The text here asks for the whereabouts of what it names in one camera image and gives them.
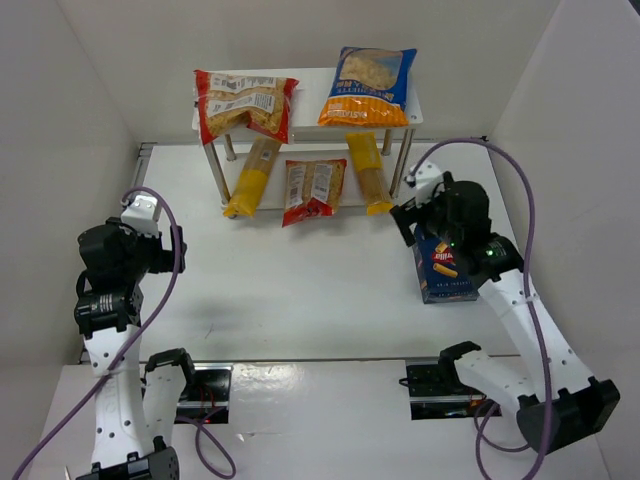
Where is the white two-tier shelf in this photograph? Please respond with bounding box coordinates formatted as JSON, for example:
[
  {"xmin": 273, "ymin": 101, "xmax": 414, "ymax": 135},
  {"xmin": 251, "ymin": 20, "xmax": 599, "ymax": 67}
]
[{"xmin": 203, "ymin": 67, "xmax": 423, "ymax": 210}]

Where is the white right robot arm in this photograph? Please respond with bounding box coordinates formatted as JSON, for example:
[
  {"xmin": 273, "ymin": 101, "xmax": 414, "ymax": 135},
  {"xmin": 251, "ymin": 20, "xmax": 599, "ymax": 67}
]
[{"xmin": 391, "ymin": 167, "xmax": 620, "ymax": 453}]

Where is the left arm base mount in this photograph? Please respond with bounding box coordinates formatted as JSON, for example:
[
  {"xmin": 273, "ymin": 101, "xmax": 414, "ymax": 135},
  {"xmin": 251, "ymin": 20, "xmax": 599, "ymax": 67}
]
[{"xmin": 176, "ymin": 366, "xmax": 232, "ymax": 424}]

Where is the yellow spaghetti pack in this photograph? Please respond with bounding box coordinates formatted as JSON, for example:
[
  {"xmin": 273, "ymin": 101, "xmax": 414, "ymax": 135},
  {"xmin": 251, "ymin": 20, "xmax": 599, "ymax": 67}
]
[
  {"xmin": 346, "ymin": 133, "xmax": 393, "ymax": 216},
  {"xmin": 223, "ymin": 138, "xmax": 281, "ymax": 218}
]

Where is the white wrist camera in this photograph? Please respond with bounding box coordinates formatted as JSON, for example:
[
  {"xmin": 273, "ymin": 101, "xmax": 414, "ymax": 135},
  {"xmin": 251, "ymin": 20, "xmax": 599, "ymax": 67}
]
[
  {"xmin": 404, "ymin": 161, "xmax": 443, "ymax": 206},
  {"xmin": 120, "ymin": 194, "xmax": 162, "ymax": 238}
]

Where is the left yellow spaghetti pack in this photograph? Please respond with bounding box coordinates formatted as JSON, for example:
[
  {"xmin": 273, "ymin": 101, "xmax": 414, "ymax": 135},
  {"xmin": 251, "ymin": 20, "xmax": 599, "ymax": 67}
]
[{"xmin": 223, "ymin": 138, "xmax": 281, "ymax": 218}]

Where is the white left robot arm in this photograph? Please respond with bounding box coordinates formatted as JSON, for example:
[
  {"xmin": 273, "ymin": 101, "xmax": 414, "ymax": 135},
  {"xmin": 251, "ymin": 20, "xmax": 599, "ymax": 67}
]
[{"xmin": 74, "ymin": 217, "xmax": 195, "ymax": 479}]

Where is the small red pasta bag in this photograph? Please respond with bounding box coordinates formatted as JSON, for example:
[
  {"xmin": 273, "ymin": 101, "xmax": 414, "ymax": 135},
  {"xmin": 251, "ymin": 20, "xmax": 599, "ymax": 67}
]
[{"xmin": 282, "ymin": 158, "xmax": 347, "ymax": 227}]

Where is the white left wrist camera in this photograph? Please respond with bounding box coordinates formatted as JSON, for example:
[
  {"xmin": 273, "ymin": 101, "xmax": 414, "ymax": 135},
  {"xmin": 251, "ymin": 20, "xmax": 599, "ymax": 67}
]
[{"xmin": 120, "ymin": 194, "xmax": 162, "ymax": 238}]

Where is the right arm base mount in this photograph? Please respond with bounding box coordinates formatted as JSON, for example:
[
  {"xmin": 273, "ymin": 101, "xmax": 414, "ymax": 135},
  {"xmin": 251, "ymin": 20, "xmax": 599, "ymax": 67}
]
[{"xmin": 398, "ymin": 358, "xmax": 488, "ymax": 421}]

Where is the blue orange pasta bag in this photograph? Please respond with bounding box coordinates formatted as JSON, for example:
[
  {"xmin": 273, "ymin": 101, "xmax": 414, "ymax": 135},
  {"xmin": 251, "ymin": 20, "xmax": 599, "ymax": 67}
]
[{"xmin": 318, "ymin": 47, "xmax": 417, "ymax": 128}]

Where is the blue rigatoni pasta box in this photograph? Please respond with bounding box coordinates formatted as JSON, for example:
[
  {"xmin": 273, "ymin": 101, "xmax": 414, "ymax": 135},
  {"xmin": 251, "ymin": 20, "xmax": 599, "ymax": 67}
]
[{"xmin": 412, "ymin": 226, "xmax": 479, "ymax": 304}]

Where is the right yellow spaghetti pack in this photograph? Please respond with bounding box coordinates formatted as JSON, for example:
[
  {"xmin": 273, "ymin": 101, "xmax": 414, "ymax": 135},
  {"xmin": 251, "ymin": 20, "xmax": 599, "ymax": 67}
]
[{"xmin": 346, "ymin": 133, "xmax": 393, "ymax": 216}]

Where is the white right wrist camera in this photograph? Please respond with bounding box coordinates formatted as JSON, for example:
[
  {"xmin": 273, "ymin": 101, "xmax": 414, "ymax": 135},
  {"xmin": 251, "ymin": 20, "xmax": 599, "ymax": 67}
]
[{"xmin": 404, "ymin": 161, "xmax": 443, "ymax": 206}]

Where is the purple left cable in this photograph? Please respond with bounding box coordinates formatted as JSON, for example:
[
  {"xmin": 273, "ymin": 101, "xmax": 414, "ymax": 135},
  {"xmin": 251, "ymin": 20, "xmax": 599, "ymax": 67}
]
[{"xmin": 9, "ymin": 186, "xmax": 237, "ymax": 480}]

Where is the red pasta bag on shelf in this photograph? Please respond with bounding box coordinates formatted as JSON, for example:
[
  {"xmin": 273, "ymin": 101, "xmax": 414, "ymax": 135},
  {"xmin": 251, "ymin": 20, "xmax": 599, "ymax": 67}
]
[{"xmin": 194, "ymin": 70, "xmax": 299, "ymax": 145}]

